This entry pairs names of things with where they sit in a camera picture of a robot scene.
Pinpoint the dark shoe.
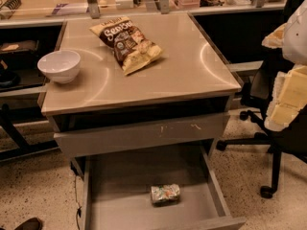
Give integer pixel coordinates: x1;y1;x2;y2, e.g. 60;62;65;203
14;218;42;230

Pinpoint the black floor cable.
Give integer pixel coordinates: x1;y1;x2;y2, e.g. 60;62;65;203
70;166;83;230

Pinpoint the brown chips bag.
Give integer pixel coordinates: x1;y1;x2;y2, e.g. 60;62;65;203
89;16;162;76

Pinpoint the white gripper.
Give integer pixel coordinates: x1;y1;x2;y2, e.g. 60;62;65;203
262;0;307;131

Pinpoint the closed grey top drawer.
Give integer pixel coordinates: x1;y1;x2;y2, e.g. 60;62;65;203
55;113;229;158

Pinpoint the crushed 7up soda can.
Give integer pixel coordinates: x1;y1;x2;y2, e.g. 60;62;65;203
150;184;180;204

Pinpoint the grey drawer cabinet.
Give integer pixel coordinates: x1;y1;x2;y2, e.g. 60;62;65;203
37;11;247;230

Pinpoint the white ceramic bowl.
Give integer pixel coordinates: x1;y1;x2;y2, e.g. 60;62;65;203
37;50;81;83

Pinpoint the open grey middle drawer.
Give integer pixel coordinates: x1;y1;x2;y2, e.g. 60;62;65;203
81;144;246;230

